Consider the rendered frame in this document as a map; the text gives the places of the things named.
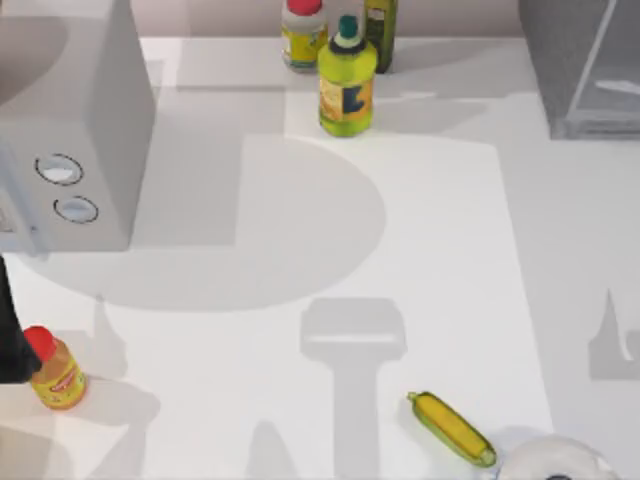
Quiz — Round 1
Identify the yellow corn cob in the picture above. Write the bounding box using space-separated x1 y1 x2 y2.
405 390 498 470

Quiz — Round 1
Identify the green bottle with teal cap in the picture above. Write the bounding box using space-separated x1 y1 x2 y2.
317 14 378 138

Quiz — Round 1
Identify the large microwave knob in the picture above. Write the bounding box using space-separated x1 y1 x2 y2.
34 153 85 187

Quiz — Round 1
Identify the orange bottle with red cap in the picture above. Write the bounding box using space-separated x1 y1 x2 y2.
22 325 88 413

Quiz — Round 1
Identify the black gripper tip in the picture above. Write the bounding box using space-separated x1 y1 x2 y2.
0 253 45 387

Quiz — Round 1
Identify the small microwave knob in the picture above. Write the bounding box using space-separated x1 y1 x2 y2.
53 195 100 224

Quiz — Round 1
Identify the dark green bottle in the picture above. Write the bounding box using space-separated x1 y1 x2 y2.
363 0 400 75

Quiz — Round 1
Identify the pale microwave oven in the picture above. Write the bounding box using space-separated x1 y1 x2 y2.
0 0 158 257

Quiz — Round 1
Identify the yellow bottle with red cap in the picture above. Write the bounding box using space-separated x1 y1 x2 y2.
280 0 330 74

